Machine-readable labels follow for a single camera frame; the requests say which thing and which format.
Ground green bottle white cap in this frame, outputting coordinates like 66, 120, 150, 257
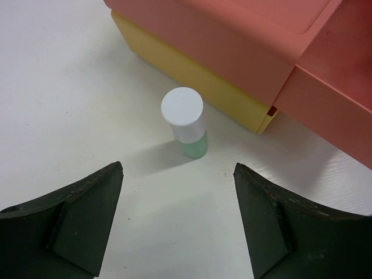
160, 87, 208, 159

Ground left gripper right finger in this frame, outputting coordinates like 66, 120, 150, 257
234, 163, 371, 278

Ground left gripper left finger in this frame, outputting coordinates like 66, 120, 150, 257
1, 162, 123, 278

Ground red top drawer unit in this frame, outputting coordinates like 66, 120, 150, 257
106, 1, 371, 167

